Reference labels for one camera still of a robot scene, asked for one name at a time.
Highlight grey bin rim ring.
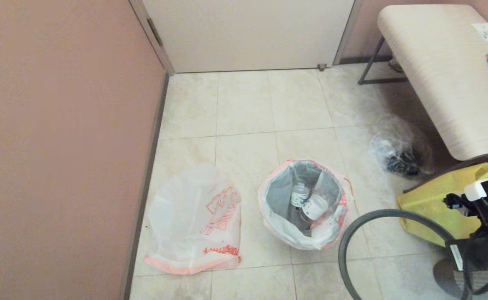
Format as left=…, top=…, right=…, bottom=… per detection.
left=338, top=209, right=471, bottom=300

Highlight white red-print trash bag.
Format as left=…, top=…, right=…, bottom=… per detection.
left=144, top=164, right=243, bottom=275
left=257, top=159, right=355, bottom=251

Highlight yellow fabric bag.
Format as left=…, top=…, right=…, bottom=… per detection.
left=396, top=162, right=488, bottom=248

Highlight clear plastic bag black contents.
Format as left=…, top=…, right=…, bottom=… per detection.
left=368, top=115, right=434, bottom=178

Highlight grey striped rounded object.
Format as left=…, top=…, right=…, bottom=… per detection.
left=433, top=257, right=488, bottom=300

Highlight beige wood-grain table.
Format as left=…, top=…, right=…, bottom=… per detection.
left=377, top=4, right=488, bottom=195

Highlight white paper cup dark print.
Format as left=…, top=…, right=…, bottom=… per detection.
left=301, top=194, right=330, bottom=220
left=291, top=183, right=311, bottom=208

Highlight white door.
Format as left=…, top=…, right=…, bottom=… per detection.
left=142, top=0, right=355, bottom=75

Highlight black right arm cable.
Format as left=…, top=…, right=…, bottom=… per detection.
left=443, top=192, right=488, bottom=297

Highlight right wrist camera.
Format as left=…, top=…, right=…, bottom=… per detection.
left=464, top=176, right=488, bottom=218

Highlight dark metal table frame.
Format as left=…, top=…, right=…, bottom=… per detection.
left=357, top=37, right=409, bottom=86

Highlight dark wall baseboard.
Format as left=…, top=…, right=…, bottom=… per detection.
left=121, top=73, right=170, bottom=300

